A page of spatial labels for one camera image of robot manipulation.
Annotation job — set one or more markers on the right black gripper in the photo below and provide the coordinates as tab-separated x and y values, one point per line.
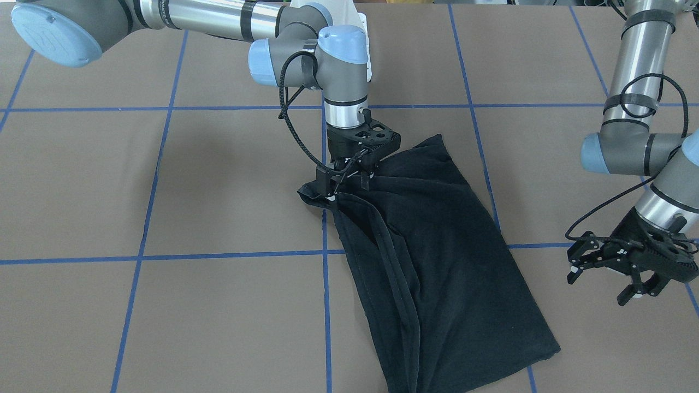
339	148

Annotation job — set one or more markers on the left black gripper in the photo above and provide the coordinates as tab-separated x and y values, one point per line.
638	228

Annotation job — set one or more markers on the black graphic t-shirt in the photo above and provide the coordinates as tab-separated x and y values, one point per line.
447	307

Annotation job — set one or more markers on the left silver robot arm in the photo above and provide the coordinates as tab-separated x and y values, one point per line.
645	132

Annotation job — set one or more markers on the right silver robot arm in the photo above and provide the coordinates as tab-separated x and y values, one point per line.
306	45

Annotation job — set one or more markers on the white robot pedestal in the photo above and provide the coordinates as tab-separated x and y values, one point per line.
348	37

